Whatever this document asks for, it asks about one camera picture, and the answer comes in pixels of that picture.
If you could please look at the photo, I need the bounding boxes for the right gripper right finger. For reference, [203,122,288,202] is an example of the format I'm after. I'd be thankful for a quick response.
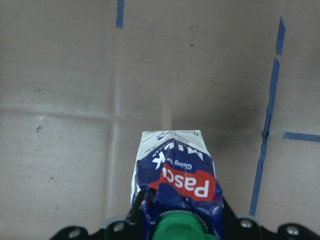
[221,199,320,240]

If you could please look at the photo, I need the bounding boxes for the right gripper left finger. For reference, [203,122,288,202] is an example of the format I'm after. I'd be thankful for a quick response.
[51,191,146,240]

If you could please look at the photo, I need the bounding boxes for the blue white milk carton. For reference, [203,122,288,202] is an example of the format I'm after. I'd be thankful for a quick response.
[130,130,224,240]

